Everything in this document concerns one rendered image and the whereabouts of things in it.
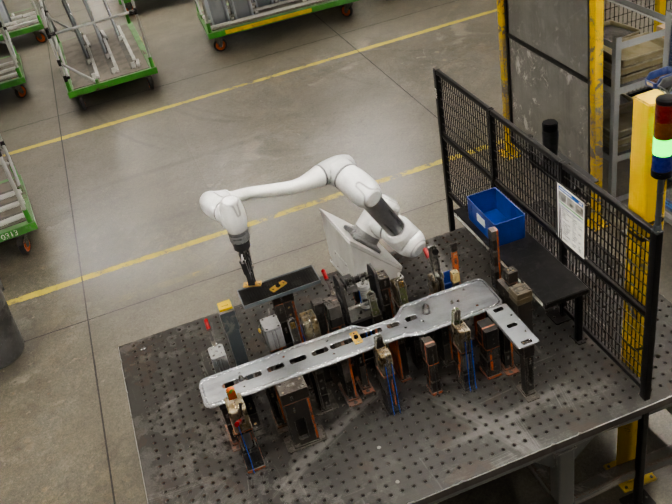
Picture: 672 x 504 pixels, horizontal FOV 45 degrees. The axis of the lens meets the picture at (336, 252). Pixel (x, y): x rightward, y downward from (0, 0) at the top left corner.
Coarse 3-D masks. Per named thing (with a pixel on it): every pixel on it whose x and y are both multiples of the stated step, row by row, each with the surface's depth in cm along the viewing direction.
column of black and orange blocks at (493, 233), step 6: (492, 228) 371; (492, 234) 370; (498, 234) 371; (492, 240) 372; (498, 240) 373; (492, 246) 374; (498, 246) 375; (492, 252) 376; (498, 252) 376; (492, 258) 380; (498, 258) 378; (492, 264) 382; (498, 264) 380; (492, 270) 384; (498, 270) 383; (492, 276) 387; (498, 276) 384; (492, 282) 389; (492, 288) 391; (498, 294) 390
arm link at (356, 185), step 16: (352, 176) 357; (368, 176) 358; (352, 192) 356; (368, 192) 353; (368, 208) 372; (384, 208) 378; (384, 224) 388; (400, 224) 397; (384, 240) 416; (400, 240) 401; (416, 240) 403
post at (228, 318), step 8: (224, 312) 363; (232, 312) 363; (224, 320) 364; (232, 320) 366; (224, 328) 367; (232, 328) 368; (232, 336) 371; (240, 336) 372; (232, 344) 373; (240, 344) 375; (240, 352) 377; (240, 360) 380; (248, 360) 381; (248, 376) 386
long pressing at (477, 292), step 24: (456, 288) 372; (480, 288) 369; (408, 312) 363; (432, 312) 361; (480, 312) 356; (336, 336) 358; (384, 336) 353; (408, 336) 352; (264, 360) 353; (288, 360) 351; (312, 360) 348; (336, 360) 346; (216, 384) 346; (240, 384) 343; (264, 384) 341
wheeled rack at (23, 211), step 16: (0, 144) 698; (0, 160) 613; (16, 176) 694; (0, 192) 696; (16, 192) 629; (0, 208) 664; (16, 208) 667; (0, 224) 644; (16, 224) 660; (32, 224) 644; (0, 240) 639
